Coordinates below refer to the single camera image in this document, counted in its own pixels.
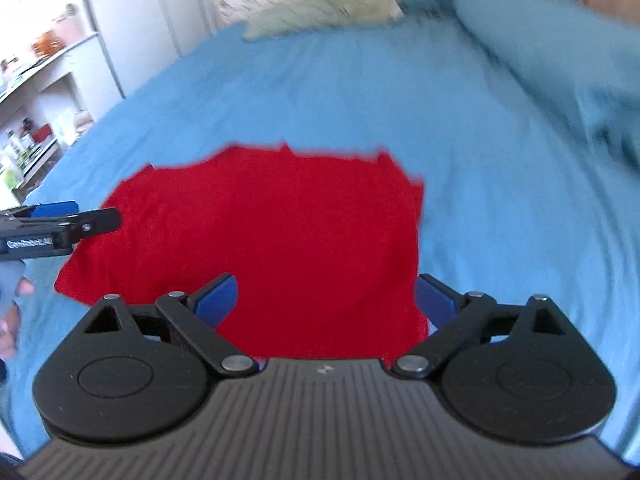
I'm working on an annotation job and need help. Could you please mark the red knit sweater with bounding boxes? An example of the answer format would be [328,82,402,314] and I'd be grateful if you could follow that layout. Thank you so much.
[54,145,428,361]

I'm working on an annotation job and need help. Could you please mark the person's left hand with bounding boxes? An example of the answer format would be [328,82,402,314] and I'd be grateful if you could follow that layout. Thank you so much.
[0,278,35,361]

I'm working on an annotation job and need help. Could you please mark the red box on shelf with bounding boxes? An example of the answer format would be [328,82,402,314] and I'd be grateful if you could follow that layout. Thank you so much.
[30,122,53,144]

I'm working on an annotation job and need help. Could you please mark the white shelf desk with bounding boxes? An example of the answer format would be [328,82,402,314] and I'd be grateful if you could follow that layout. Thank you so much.
[0,31,126,201]

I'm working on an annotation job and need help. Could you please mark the blue bed sheet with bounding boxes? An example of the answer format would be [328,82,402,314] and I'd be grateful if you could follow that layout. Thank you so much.
[32,16,639,463]

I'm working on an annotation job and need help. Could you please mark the pink basket on desk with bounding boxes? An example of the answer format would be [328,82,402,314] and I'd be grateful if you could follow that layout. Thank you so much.
[53,6,86,47]

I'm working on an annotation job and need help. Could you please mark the white grey wardrobe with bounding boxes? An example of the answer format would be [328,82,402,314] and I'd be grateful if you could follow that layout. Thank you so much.
[85,0,212,98]

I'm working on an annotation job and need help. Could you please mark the teal folded duvet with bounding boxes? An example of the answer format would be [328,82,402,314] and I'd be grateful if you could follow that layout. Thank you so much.
[454,0,639,169]

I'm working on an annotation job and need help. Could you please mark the green pillow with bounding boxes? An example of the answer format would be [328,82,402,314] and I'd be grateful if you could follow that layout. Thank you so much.
[243,0,404,41]

